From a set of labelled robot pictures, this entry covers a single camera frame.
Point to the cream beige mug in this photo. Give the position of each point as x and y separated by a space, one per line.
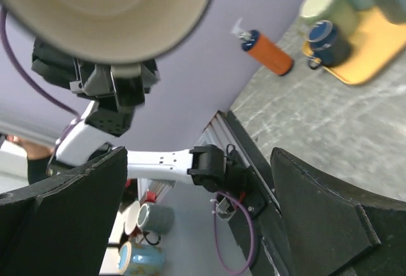
112 32

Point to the light green mug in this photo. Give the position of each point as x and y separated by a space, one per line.
339 12

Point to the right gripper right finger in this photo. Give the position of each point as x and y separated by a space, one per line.
336 228

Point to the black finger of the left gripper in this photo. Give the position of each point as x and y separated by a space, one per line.
128 85

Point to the dark blue mug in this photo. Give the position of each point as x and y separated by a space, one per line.
329 46

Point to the orange bottle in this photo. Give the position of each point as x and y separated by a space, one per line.
267 53

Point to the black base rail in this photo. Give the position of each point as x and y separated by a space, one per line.
273 254

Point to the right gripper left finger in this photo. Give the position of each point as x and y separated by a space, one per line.
61 225

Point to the yellow tray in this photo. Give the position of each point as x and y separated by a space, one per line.
375 43

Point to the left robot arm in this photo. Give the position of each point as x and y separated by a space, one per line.
114 101

